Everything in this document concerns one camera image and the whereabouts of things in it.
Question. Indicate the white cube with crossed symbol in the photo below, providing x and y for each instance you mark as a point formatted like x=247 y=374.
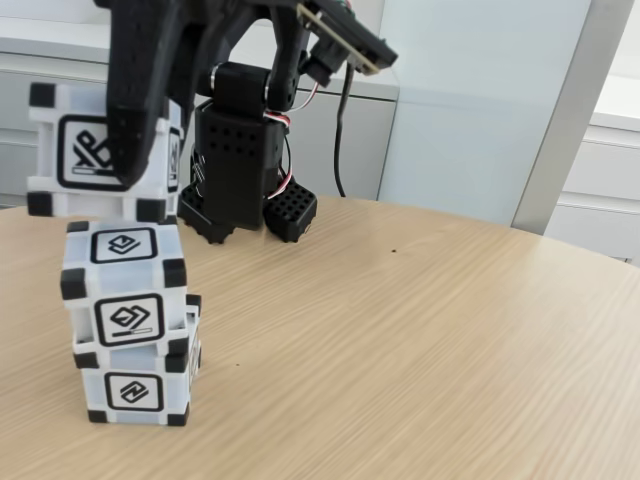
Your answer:
x=75 y=150

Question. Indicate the white cube with layered symbol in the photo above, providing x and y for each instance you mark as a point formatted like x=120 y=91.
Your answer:
x=125 y=285

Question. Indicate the white drawer cabinet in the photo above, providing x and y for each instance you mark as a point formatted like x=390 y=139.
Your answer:
x=50 y=125

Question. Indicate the white cube with zigzag symbol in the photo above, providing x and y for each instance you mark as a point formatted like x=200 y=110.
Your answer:
x=135 y=390

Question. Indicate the white low side cabinet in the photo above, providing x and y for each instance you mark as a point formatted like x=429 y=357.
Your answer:
x=600 y=190

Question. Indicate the camera board on black bracket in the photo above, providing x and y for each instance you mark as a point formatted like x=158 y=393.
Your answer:
x=350 y=40

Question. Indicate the grey metal frame post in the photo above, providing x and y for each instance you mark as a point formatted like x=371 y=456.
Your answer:
x=565 y=125

